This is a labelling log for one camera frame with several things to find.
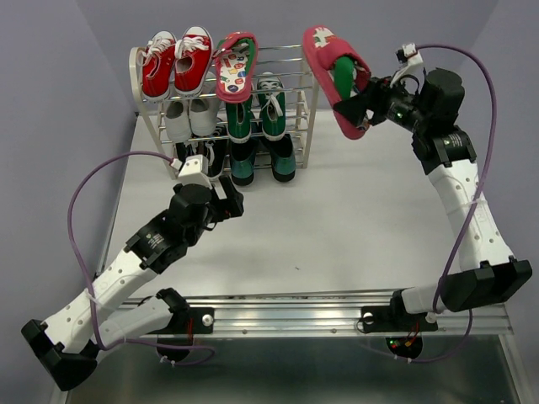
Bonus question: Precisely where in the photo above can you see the dark green loafer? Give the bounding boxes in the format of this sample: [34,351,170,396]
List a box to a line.
[262,134,296,183]
[230,139,258,186]

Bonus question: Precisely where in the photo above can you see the aluminium mounting rail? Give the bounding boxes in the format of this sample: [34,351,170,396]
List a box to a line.
[69,288,515,342]

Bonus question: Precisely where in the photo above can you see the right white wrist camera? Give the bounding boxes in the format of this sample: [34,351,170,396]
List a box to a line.
[394,43,424,80]

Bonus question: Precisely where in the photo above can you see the left white leather sneaker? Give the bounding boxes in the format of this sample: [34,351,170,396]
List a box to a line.
[164,101,191,143]

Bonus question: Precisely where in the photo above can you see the right red canvas sneaker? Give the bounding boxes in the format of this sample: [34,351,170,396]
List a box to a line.
[173,26,214,97]

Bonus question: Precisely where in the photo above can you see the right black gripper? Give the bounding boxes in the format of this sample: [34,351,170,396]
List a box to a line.
[336,68,433,134]

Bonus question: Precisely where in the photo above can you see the green canvas sneaker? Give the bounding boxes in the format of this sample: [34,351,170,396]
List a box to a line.
[225,96,253,144]
[256,72,286,141]

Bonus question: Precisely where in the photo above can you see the black canvas sneaker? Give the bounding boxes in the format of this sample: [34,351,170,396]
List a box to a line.
[203,125,228,179]
[175,141,198,162]

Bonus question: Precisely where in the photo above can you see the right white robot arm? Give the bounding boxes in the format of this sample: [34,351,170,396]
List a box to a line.
[334,68,532,333]

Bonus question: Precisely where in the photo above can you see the pink flip flop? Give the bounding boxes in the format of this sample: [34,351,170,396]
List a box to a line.
[302,25,374,141]
[213,31,259,104]

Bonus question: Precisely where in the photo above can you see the left black canvas sneaker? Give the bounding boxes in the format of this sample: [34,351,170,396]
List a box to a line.
[175,141,198,162]

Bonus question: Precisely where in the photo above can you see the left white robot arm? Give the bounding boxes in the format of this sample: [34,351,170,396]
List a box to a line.
[21,176,243,391]

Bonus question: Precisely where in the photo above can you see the red canvas sneaker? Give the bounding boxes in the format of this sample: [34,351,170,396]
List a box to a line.
[173,26,214,97]
[137,31,176,101]

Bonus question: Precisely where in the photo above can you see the right white leather sneaker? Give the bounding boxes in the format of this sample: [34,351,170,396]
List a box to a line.
[186,72,221,138]

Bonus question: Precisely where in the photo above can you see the right black canvas sneaker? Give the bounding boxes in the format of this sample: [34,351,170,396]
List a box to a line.
[203,125,228,179]

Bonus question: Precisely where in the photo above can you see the white leather sneaker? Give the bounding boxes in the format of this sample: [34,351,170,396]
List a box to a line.
[164,101,191,143]
[186,72,221,138]

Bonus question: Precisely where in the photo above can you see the cream metal shoe shelf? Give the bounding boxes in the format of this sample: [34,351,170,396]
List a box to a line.
[129,45,319,168]

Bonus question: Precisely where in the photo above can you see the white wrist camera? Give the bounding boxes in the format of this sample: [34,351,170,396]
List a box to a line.
[170,155,212,189]
[394,43,424,80]

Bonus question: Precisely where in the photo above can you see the left red canvas sneaker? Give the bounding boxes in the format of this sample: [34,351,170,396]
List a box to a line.
[137,31,176,101]

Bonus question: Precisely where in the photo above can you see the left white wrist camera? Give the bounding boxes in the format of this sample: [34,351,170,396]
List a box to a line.
[170,155,212,189]

